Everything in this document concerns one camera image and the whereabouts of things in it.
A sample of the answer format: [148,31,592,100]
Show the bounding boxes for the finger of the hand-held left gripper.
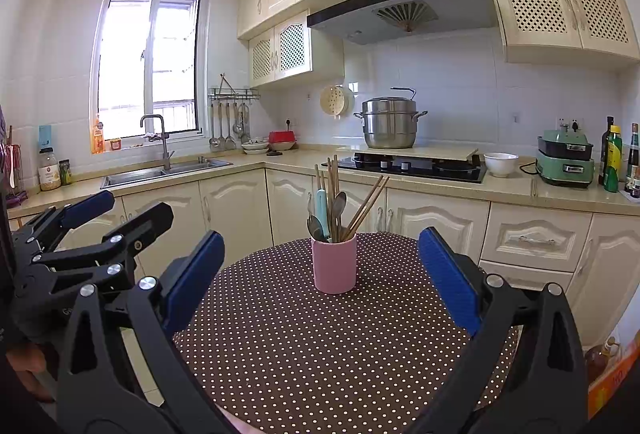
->
[12,190,116,260]
[35,201,175,295]

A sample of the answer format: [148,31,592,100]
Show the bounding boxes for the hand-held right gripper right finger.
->
[407,227,588,434]

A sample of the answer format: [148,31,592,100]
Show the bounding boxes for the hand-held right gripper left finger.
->
[56,230,226,434]

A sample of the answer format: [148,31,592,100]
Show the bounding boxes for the pink ceramic cup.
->
[311,233,358,295]

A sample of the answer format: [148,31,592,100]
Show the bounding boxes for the light blue sheathed knife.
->
[315,188,331,243]

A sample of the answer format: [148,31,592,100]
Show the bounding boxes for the bunch of wooden chopsticks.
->
[314,154,391,242]

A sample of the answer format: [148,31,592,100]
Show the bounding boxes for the person's left hand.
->
[10,348,54,402]

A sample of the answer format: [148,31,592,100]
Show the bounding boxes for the stainless steel sink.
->
[100,157,234,189]

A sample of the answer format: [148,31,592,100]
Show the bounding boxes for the jar with white label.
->
[38,147,62,191]

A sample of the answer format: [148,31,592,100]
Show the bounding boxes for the orange bottle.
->
[91,114,106,155]

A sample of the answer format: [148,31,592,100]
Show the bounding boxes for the metal kitchen faucet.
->
[140,114,176,171]

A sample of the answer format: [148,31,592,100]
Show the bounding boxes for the cream base kitchen cabinets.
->
[7,164,640,350]

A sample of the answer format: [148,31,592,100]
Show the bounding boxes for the black glass gas cooktop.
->
[345,153,488,185]

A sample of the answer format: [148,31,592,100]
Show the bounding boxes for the hanging metal ladle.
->
[209,102,222,149]

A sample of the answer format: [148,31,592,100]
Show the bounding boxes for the hanging metal spatula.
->
[223,102,237,150]

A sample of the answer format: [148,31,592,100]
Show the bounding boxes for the white ceramic bowl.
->
[483,152,519,178]

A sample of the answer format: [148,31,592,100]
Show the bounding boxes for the round polka-dot table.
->
[172,231,518,434]

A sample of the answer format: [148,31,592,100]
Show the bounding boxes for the sliding glass window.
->
[90,0,203,154]

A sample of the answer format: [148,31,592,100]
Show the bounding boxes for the green electric cooker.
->
[536,123,596,189]

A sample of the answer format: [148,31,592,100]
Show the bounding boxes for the red container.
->
[267,130,297,151]

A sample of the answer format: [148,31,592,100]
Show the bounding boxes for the stainless steel steamer pot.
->
[353,87,429,150]

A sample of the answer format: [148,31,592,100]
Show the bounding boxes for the brown bottle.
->
[584,336,618,387]

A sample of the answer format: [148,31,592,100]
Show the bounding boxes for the orange box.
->
[587,354,640,420]

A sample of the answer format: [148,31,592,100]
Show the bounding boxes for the green bottle yellow cap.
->
[603,125,623,193]

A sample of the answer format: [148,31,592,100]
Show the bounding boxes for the dark oil bottle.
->
[599,115,615,185]

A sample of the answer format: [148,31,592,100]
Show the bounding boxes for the round cream perforated plate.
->
[320,84,356,116]

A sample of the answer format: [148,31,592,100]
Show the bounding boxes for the dark soy sauce bottle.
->
[625,123,640,192]

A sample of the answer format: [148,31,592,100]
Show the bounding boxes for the small cream lattice cabinet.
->
[248,9,346,89]

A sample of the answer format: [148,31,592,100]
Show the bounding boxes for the grey range hood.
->
[306,0,498,46]

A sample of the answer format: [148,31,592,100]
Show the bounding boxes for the wide cream lattice cabinet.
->
[482,0,640,70]

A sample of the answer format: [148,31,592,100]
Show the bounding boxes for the metal wall utensil rack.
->
[208,73,261,101]

